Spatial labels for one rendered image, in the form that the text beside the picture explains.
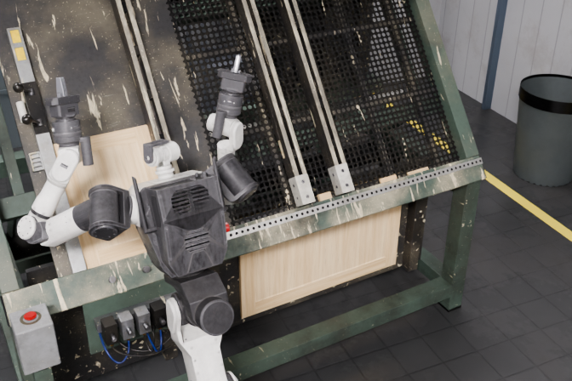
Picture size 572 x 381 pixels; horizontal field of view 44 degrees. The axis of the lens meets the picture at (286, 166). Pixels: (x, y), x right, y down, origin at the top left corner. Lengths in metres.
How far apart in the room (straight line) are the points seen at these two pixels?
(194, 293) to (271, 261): 1.10
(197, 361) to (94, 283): 0.51
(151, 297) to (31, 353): 0.51
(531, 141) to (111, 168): 3.18
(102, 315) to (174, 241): 0.67
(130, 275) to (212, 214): 0.64
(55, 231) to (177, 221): 0.42
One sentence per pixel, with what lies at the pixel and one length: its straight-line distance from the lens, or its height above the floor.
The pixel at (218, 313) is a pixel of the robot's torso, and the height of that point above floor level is 1.05.
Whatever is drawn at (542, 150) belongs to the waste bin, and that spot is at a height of 0.28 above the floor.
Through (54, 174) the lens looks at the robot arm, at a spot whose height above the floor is 1.37.
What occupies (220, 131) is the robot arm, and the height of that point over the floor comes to 1.40.
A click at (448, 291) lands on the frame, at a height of 0.15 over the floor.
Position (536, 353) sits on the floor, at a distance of 3.83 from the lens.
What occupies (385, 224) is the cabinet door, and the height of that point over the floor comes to 0.52.
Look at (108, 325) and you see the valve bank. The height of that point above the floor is 0.77.
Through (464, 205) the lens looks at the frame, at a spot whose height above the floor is 0.67.
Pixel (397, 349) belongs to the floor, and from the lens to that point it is 3.68.
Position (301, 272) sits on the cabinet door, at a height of 0.40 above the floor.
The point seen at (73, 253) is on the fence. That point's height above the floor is 0.96.
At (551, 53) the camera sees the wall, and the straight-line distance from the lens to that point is 5.77.
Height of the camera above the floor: 2.48
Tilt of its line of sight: 29 degrees down
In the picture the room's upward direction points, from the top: straight up
